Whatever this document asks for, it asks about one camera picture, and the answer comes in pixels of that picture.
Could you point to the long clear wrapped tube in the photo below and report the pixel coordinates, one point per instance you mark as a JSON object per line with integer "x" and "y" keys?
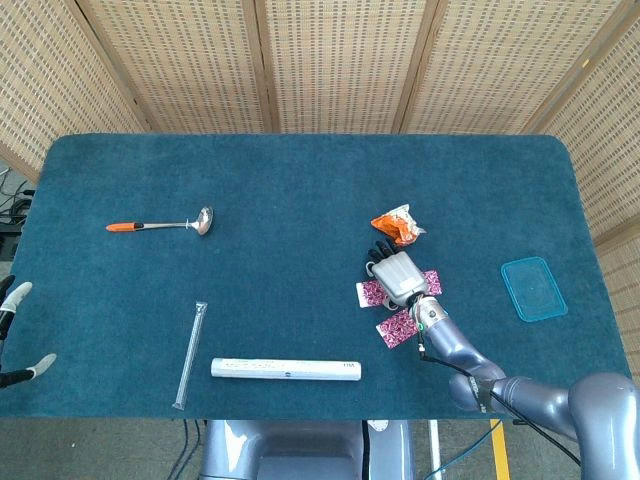
{"x": 191, "y": 350}

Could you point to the white cling film roll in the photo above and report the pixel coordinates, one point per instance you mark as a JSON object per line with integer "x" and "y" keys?
{"x": 285, "y": 369}

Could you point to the silver-blue robot torso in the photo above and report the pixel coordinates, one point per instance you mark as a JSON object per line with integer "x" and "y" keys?
{"x": 300, "y": 450}

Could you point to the yellow floor tape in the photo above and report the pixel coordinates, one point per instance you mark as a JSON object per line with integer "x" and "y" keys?
{"x": 500, "y": 450}

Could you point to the teal plastic container lid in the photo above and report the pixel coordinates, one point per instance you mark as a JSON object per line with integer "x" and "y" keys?
{"x": 532, "y": 290}

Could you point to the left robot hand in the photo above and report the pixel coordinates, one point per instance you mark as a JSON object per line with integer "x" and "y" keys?
{"x": 20, "y": 295}

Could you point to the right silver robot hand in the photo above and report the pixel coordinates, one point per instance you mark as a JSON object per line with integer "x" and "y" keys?
{"x": 400, "y": 277}

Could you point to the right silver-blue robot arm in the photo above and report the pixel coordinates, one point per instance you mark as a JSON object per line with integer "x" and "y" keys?
{"x": 450, "y": 340}

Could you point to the woven bamboo screen panel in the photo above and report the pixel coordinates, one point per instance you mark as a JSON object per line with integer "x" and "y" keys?
{"x": 185, "y": 65}
{"x": 340, "y": 65}
{"x": 615, "y": 150}
{"x": 500, "y": 65}
{"x": 50, "y": 90}

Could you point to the teal felt table cloth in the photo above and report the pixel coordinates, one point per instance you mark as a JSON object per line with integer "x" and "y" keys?
{"x": 300, "y": 280}

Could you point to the crumpled orange snack wrapper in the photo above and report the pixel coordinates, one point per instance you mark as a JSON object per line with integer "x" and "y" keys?
{"x": 400, "y": 225}

